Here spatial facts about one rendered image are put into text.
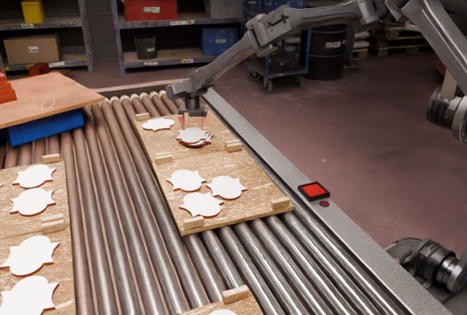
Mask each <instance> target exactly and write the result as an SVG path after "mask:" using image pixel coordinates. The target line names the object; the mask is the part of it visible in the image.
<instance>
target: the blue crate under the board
mask: <svg viewBox="0 0 467 315"><path fill-rule="evenodd" d="M81 108H83V107H81ZM81 108H76V109H72V110H70V111H65V112H62V113H57V114H54V115H50V116H47V117H43V118H39V119H36V120H31V121H28V122H23V123H21V124H16V125H13V126H10V127H5V128H2V129H0V135H1V136H2V137H3V138H4V139H5V140H6V141H7V142H8V143H9V144H10V145H11V146H12V147H14V146H17V145H21V144H24V143H28V142H31V141H34V140H38V139H41V138H45V137H47V136H52V135H54V134H59V133H61V132H64V131H69V130H71V129H75V128H78V127H82V126H84V122H83V114H82V110H81Z"/></svg>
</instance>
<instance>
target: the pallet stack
mask: <svg viewBox="0 0 467 315"><path fill-rule="evenodd" d="M404 26H405V24H389V23H384V22H378V23H377V24H376V25H374V26H371V29H369V30H368V31H367V32H368V33H369V34H370V36H368V37H367V38H364V39H363V40H365V41H366V42H367V43H369V46H367V47H365V48H366V49H368V52H374V51H376V55H375V56H376V57H378V58H381V57H392V56H410V55H418V54H434V53H436V52H435V51H434V50H433V51H418V49H419V48H425V47H431V45H430V44H429V43H428V41H427V40H426V38H425V37H424V35H423V34H422V33H419V32H415V31H409V30H406V29H405V27H404ZM400 49H406V53H399V54H388V51H390V50H400Z"/></svg>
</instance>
